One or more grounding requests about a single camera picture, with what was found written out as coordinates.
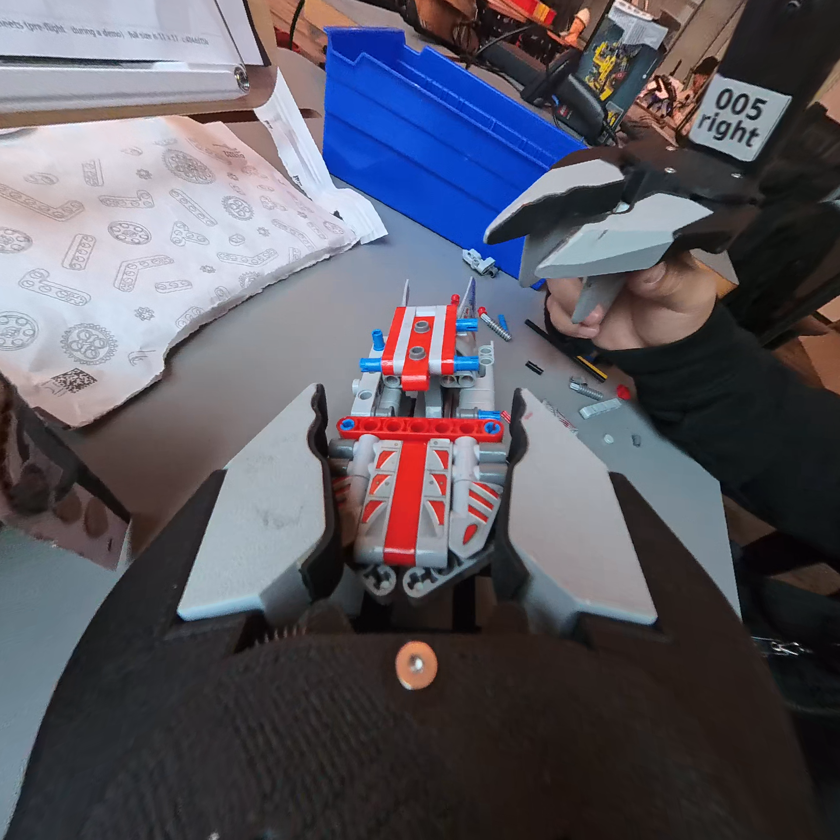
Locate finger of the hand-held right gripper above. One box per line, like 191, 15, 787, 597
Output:
533, 194, 716, 281
483, 148, 629, 288

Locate black lego set box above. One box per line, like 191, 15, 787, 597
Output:
0, 374, 132, 572

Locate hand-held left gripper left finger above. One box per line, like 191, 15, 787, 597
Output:
177, 384, 346, 623

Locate toy box with yellow vehicle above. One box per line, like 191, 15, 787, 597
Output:
576, 13, 665, 110

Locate white sheet on metal stand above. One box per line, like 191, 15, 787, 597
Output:
0, 0, 270, 129

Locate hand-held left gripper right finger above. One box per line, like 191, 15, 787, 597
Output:
492, 387, 660, 642

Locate blue plastic bin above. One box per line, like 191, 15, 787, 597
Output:
322, 26, 589, 291

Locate red grey lego vehicle model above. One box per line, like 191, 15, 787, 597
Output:
328, 277, 517, 631

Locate person's right hand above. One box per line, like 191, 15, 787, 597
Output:
545, 251, 719, 353

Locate printed paper bag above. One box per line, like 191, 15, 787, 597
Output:
0, 115, 362, 429

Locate grey printed lego panel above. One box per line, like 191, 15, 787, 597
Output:
541, 399, 580, 436

